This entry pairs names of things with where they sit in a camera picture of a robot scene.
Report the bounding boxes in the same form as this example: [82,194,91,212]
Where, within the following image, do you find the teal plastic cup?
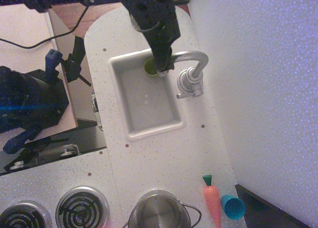
[221,194,245,220]

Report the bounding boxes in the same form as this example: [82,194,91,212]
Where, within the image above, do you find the orange toy carrot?
[202,175,221,228]

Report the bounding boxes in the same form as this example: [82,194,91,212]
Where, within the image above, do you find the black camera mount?
[0,66,69,133]

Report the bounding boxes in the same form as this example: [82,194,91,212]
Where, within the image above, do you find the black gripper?
[129,0,180,73]

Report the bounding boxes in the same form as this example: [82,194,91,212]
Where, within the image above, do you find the green plastic cup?
[144,58,158,77]

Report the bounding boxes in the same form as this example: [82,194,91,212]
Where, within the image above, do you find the right stove burner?
[55,186,110,228]

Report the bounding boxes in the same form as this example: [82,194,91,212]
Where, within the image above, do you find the silver toy faucet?
[171,51,209,99]

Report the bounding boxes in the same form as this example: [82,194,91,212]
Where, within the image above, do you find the left stove burner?
[0,200,52,228]

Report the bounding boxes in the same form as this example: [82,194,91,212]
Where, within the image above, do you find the white toy kitchen counter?
[0,7,236,228]

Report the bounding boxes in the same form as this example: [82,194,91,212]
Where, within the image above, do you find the blue clamp upper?
[45,49,63,84]

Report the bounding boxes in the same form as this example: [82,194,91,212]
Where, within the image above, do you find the stove burner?
[0,200,52,228]
[55,186,110,228]

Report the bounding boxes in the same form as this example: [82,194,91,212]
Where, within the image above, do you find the blue clamp lower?
[3,128,41,154]

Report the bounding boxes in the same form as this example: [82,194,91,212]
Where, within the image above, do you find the silver metal pot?
[123,190,202,228]

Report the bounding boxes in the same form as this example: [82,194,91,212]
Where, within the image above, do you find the blue clamp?
[45,49,63,84]
[3,128,41,154]

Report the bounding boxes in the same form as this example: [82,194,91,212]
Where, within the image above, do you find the white toy sink basin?
[108,49,186,141]

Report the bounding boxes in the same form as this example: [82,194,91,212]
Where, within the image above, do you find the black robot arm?
[0,0,180,73]

